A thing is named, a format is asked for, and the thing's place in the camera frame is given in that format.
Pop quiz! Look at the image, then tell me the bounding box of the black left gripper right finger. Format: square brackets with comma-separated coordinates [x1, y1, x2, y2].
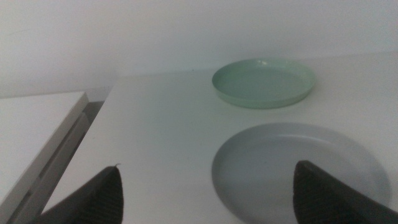
[292, 160, 398, 224]

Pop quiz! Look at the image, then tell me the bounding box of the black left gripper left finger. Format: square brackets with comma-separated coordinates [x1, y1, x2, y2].
[35, 164, 124, 224]

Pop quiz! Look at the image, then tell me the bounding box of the mint green shallow bowl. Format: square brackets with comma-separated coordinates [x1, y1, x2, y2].
[211, 58, 317, 110]

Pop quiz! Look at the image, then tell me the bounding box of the grey shallow bowl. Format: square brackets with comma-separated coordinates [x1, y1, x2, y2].
[211, 122, 392, 224]

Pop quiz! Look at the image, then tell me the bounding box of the white side table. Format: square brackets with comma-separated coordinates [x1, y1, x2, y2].
[0, 91, 105, 224]

